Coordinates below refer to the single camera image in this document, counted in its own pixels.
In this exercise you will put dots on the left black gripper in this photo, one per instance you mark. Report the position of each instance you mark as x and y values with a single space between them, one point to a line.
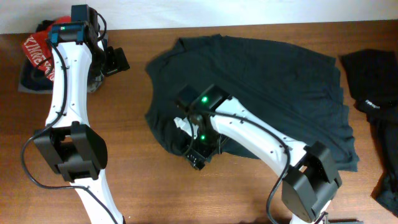
117 60

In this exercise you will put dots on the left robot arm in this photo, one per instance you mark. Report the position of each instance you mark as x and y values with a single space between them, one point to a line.
81 56

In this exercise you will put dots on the dark green t-shirt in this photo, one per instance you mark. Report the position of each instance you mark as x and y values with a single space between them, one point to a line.
293 89

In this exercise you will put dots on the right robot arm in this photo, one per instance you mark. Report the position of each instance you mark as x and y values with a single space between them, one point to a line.
306 174

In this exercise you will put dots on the red folded shirt white lettering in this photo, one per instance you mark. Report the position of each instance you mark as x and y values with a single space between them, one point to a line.
39 52

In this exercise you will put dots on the black garment white logo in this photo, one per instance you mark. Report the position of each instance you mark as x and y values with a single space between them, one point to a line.
372 81

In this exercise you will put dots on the navy folded garment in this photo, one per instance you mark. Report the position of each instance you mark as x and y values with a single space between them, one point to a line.
27 82

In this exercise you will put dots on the grey folded garment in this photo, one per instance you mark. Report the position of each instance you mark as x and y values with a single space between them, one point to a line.
95 78

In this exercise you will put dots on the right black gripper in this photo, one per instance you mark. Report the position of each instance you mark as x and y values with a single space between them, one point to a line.
203 152

